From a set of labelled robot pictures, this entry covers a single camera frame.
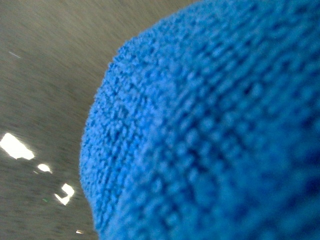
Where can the blue microfiber cloth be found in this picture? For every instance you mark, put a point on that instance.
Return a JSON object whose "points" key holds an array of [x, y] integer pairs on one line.
{"points": [[207, 127]]}

